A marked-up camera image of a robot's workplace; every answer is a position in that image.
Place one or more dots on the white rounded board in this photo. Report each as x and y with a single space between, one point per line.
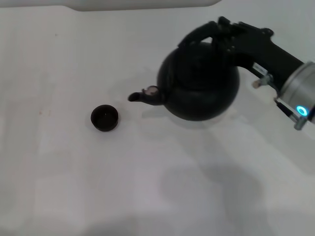
147 5

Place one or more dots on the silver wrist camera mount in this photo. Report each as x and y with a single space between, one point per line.
264 78

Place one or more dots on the dark small teacup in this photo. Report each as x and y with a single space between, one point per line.
104 120

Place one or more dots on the black round teapot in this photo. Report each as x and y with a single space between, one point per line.
197 98

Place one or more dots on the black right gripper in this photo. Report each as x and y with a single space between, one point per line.
261 49

